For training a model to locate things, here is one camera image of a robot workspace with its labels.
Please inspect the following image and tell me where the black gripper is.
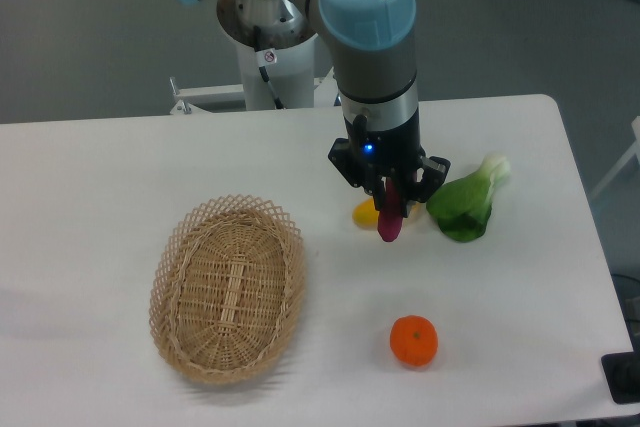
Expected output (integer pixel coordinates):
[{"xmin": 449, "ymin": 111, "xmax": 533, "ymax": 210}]
[{"xmin": 328, "ymin": 113, "xmax": 451, "ymax": 217}]

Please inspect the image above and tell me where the purple sweet potato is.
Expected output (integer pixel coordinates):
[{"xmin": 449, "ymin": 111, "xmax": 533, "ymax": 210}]
[{"xmin": 377, "ymin": 178, "xmax": 404, "ymax": 242}]

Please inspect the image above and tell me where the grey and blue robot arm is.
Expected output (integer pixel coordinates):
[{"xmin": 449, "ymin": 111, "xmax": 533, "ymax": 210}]
[{"xmin": 181, "ymin": 0, "xmax": 450, "ymax": 217}]

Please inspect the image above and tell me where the oval wicker basket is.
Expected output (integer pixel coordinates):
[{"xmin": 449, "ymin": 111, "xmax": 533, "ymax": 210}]
[{"xmin": 149, "ymin": 195, "xmax": 306, "ymax": 385}]

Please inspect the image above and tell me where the yellow mango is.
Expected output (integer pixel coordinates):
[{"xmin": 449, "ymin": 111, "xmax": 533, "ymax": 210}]
[{"xmin": 352, "ymin": 198, "xmax": 423, "ymax": 230}]

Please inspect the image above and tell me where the green bok choy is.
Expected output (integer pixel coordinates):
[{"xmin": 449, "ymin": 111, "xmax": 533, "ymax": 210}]
[{"xmin": 426, "ymin": 153, "xmax": 511, "ymax": 243}]

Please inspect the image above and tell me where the orange tangerine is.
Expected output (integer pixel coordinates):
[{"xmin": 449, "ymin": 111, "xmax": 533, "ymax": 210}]
[{"xmin": 389, "ymin": 315, "xmax": 439, "ymax": 367}]

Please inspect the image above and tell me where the black device at table edge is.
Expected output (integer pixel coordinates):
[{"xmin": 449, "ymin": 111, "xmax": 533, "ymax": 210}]
[{"xmin": 601, "ymin": 352, "xmax": 639, "ymax": 405}]

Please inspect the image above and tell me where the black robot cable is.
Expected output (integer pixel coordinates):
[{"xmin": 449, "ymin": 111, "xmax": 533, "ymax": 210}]
[{"xmin": 252, "ymin": 26, "xmax": 286, "ymax": 110}]

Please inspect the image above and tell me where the white mounting bracket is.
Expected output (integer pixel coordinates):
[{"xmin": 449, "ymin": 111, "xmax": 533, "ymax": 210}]
[{"xmin": 169, "ymin": 68, "xmax": 341, "ymax": 115}]

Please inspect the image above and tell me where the white frame at right edge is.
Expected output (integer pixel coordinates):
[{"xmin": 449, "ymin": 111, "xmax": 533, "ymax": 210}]
[{"xmin": 588, "ymin": 117, "xmax": 640, "ymax": 202}]

